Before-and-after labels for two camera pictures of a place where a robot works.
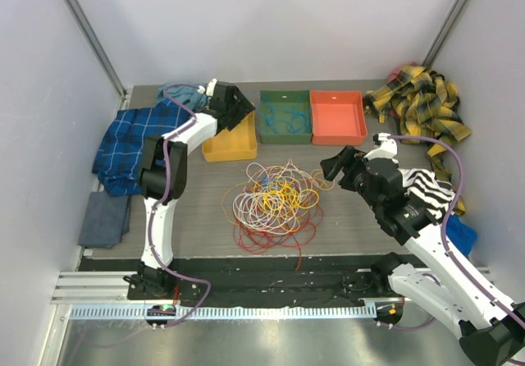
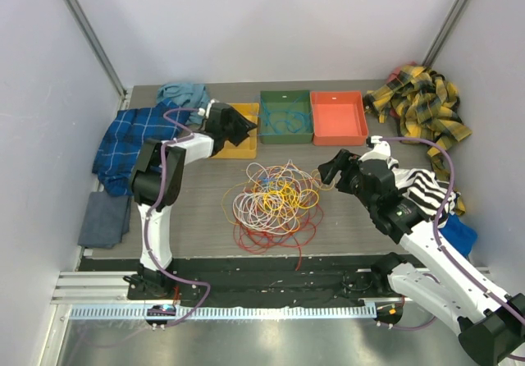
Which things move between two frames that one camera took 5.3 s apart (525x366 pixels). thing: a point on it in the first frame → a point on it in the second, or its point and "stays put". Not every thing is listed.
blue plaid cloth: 124,136 stays put
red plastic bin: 337,117 stays put
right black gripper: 350,157 stays put
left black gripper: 243,109 → 243,126
